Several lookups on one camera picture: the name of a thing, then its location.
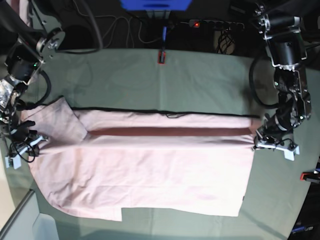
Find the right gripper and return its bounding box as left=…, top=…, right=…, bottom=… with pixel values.
left=4, top=120, right=49, bottom=169

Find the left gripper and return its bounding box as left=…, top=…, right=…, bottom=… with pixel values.
left=251, top=114, right=300, bottom=161

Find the pink t-shirt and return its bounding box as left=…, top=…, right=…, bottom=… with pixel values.
left=21, top=98, right=259, bottom=222

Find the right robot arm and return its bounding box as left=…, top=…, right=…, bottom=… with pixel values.
left=0, top=0, right=66, bottom=169

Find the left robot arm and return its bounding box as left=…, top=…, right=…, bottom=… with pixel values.
left=248, top=1, right=312, bottom=161

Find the red black clamp right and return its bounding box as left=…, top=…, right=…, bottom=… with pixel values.
left=300, top=169, right=320, bottom=184

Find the red black clamp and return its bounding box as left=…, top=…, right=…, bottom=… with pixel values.
left=157, top=26, right=167, bottom=65
left=300, top=169, right=320, bottom=184

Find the white plastic bin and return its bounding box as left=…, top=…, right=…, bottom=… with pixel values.
left=32, top=213, right=59, bottom=240

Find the red black clamp centre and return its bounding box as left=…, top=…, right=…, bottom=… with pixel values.
left=157, top=26, right=167, bottom=65

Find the black power strip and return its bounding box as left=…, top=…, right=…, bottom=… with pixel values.
left=188, top=19, right=245, bottom=31

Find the white cable loop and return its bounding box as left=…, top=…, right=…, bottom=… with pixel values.
left=74, top=0, right=151, bottom=50

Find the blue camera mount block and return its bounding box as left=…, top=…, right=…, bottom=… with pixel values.
left=120, top=0, right=192, bottom=11

